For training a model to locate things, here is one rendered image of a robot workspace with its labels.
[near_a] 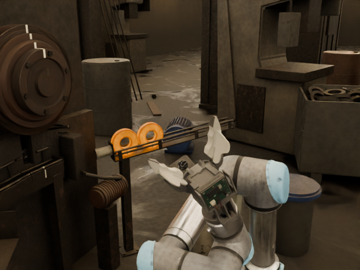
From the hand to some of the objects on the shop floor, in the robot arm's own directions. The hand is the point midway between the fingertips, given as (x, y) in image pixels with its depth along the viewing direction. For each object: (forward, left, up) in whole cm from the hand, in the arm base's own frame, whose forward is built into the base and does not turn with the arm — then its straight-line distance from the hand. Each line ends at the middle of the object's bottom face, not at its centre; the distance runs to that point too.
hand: (180, 134), depth 68 cm
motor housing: (+96, -82, -113) cm, 170 cm away
